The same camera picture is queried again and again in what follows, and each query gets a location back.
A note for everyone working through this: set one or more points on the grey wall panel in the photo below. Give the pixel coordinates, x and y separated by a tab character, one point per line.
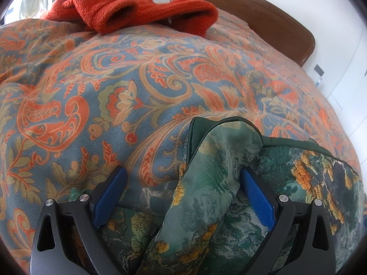
318	70

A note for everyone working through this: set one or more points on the white wardrobe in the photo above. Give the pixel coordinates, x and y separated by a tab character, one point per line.
352	91

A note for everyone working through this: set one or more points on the wooden headboard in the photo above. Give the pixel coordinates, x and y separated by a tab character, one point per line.
258	20

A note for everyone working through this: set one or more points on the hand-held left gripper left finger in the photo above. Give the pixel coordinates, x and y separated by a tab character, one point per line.
110	194

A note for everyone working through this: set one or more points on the orange paisley bedspread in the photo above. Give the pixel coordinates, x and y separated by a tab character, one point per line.
114	91

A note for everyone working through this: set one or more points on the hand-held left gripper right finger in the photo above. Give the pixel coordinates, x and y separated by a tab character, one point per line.
258	196

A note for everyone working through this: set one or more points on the green landscape print jacket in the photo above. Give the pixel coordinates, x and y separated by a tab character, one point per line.
206	177

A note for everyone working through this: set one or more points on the orange-red fleece garment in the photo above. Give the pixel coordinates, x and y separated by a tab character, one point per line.
120	8

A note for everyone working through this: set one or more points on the window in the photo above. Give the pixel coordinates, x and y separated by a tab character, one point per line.
31	0

